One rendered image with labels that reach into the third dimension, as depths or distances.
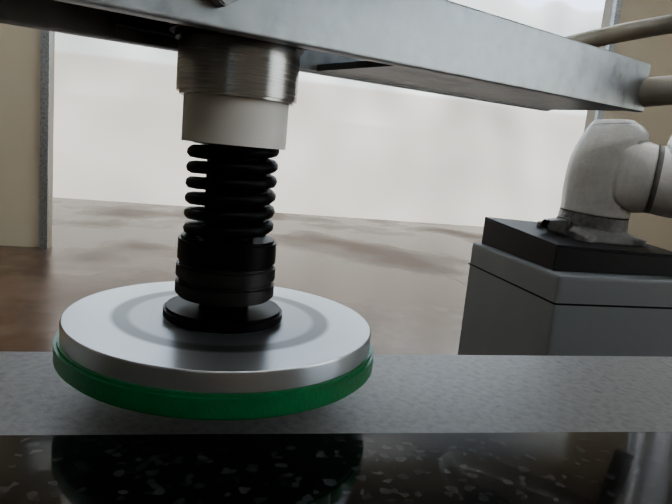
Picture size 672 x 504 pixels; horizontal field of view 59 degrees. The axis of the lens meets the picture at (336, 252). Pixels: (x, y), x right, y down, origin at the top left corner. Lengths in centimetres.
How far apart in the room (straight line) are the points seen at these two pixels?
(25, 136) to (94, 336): 492
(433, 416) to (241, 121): 24
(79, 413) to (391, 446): 20
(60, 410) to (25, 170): 490
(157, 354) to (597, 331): 110
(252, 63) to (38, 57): 493
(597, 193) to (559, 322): 32
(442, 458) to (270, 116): 24
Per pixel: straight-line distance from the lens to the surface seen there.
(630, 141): 146
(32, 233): 535
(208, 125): 39
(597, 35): 113
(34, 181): 529
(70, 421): 42
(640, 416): 53
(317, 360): 36
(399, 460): 38
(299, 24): 37
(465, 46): 48
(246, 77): 38
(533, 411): 49
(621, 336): 139
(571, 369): 61
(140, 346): 37
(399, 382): 50
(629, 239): 150
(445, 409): 46
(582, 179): 146
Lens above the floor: 100
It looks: 10 degrees down
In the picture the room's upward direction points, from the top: 5 degrees clockwise
